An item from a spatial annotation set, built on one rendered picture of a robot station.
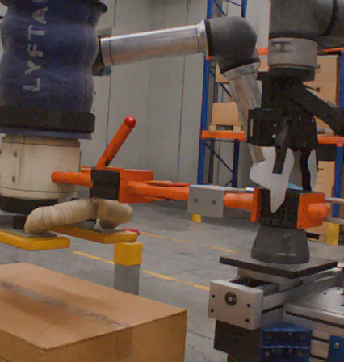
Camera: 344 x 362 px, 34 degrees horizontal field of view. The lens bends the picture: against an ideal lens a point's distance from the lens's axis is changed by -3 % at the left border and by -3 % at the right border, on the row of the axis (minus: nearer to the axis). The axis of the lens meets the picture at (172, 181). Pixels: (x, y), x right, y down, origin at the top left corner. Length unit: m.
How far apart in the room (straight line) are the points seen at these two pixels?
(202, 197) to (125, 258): 0.91
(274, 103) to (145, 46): 0.64
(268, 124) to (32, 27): 0.54
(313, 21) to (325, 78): 8.10
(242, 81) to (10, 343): 0.90
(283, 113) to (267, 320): 0.66
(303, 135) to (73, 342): 0.54
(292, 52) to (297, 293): 0.77
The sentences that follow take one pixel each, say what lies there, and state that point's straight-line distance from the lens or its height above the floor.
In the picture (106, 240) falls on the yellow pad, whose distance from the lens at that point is 1.19.
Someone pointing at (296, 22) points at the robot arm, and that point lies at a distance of 0.86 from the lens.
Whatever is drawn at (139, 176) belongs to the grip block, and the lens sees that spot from 1.05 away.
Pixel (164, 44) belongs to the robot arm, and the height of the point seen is 1.56.
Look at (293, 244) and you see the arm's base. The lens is 1.44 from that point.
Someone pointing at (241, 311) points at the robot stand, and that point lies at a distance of 1.35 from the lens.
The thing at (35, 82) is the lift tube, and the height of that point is 1.42.
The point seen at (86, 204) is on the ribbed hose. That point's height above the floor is 1.19.
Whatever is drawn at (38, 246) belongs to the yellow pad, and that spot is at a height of 1.11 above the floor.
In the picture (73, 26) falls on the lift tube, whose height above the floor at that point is 1.54.
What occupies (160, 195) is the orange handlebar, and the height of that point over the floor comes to 1.22.
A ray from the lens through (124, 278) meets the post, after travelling 1.83.
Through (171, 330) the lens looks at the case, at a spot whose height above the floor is 0.91.
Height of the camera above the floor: 1.31
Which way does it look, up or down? 3 degrees down
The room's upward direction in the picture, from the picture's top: 3 degrees clockwise
